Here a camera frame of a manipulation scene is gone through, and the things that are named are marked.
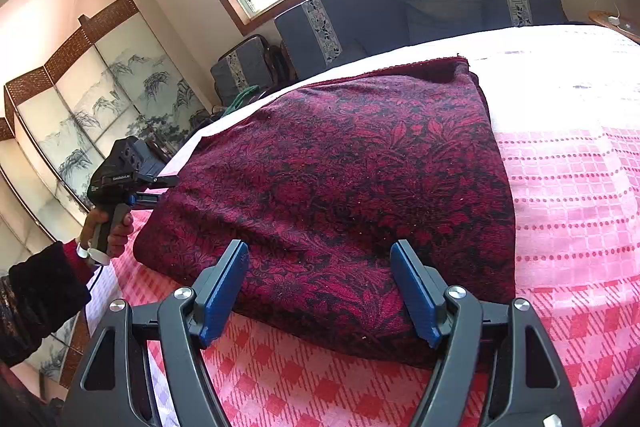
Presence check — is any painted folding screen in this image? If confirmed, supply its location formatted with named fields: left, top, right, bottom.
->
left=0, top=0, right=212, bottom=388

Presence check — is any green cord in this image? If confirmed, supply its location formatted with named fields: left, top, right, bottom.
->
left=221, top=85, right=262, bottom=117

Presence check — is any black sleeved left forearm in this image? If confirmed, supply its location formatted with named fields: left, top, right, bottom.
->
left=1, top=241, right=93, bottom=366

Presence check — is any wooden nightstand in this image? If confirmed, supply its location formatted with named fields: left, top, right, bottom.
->
left=588, top=10, right=640, bottom=43

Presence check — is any dark red floral sweater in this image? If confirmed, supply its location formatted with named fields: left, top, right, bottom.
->
left=133, top=56, right=515, bottom=367

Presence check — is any dark square pillow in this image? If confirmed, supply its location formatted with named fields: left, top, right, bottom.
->
left=402, top=0, right=484, bottom=44

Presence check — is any person's left hand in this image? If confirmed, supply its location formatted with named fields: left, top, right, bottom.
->
left=78, top=209, right=134, bottom=258

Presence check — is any dark blue padded headboard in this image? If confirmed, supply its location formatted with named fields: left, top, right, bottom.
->
left=276, top=0, right=566, bottom=79

